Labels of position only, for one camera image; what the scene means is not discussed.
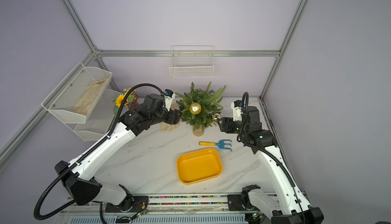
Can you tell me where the dark vase with sunflower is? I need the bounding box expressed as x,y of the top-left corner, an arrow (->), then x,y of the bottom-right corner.
113,88 -> 138,116

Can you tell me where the yellow plastic tray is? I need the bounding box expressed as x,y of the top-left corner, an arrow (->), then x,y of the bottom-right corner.
176,148 -> 223,185

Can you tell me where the blue yellow garden fork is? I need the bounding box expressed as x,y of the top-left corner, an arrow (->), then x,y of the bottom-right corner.
199,139 -> 232,151

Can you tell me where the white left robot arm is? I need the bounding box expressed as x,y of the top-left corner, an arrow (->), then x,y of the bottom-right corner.
34,85 -> 182,220

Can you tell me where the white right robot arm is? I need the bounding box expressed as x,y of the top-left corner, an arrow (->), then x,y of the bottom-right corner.
217,92 -> 324,224

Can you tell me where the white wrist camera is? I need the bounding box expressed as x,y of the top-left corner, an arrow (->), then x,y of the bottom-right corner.
231,100 -> 242,122
163,89 -> 176,111

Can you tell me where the small green christmas tree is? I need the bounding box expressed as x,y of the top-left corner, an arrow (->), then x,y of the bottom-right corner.
176,83 -> 227,137

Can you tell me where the matte gold ball ornament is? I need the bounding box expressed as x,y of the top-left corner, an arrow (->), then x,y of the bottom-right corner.
189,102 -> 202,115

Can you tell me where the beige glove on table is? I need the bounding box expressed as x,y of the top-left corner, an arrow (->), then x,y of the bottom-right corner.
160,103 -> 180,132

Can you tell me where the beige glove in shelf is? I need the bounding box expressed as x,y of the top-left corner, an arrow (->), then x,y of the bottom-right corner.
71,78 -> 108,116

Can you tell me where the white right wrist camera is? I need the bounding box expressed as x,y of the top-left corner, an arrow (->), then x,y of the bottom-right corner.
231,100 -> 242,122

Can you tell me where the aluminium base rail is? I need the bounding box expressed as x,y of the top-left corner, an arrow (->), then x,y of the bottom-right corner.
56,193 -> 271,224

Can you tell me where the shiny gold ball ornament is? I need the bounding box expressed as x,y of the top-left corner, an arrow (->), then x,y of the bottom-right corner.
212,113 -> 221,123

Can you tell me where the white wire wall basket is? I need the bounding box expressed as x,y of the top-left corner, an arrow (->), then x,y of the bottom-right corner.
169,45 -> 215,78

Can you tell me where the white mesh wall shelf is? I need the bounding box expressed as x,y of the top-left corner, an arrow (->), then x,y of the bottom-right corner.
41,63 -> 121,141

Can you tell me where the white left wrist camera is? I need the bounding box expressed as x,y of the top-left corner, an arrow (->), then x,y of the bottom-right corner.
163,89 -> 176,111

